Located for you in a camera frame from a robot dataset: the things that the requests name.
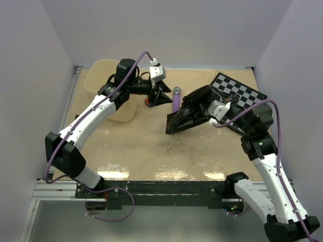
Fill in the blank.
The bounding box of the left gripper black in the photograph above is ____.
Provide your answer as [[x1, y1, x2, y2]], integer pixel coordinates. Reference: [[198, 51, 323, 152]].
[[128, 78, 173, 106]]

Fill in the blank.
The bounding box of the black trash bag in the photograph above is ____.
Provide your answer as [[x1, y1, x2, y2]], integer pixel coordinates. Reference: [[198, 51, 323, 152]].
[[166, 85, 229, 134]]

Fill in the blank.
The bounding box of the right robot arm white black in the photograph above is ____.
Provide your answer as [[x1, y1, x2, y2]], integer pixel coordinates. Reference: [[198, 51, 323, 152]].
[[211, 99, 320, 241]]

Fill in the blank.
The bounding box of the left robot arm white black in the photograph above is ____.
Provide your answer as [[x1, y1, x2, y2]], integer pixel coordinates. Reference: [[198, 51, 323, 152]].
[[45, 58, 172, 198]]

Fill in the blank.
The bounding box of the beige plastic trash bin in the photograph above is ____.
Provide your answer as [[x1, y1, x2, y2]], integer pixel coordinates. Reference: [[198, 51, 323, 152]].
[[83, 58, 138, 123]]

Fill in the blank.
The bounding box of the purple glitter microphone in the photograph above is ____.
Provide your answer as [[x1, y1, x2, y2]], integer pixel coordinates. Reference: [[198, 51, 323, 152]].
[[172, 87, 181, 112]]

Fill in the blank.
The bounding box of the colourful toy car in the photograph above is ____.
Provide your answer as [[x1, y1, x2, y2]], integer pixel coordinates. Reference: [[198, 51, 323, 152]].
[[144, 98, 152, 107]]

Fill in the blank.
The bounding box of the black white chessboard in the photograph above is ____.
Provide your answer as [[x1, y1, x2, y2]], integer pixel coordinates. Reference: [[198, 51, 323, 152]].
[[209, 73, 267, 135]]

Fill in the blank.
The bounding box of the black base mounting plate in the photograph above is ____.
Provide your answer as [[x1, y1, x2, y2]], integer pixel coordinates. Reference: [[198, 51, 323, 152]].
[[74, 179, 255, 210]]

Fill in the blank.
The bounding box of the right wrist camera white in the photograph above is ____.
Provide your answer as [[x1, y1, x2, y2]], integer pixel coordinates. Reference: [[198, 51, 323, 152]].
[[207, 100, 231, 125]]

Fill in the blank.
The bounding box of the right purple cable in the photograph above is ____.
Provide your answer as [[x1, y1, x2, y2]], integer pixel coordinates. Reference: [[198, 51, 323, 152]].
[[211, 98, 321, 242]]

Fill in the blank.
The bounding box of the purple cable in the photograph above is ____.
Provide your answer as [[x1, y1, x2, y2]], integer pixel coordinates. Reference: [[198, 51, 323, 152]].
[[44, 51, 135, 222], [211, 98, 321, 242]]

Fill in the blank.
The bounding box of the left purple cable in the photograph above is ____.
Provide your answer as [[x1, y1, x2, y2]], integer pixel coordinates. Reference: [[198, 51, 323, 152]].
[[44, 51, 135, 222]]

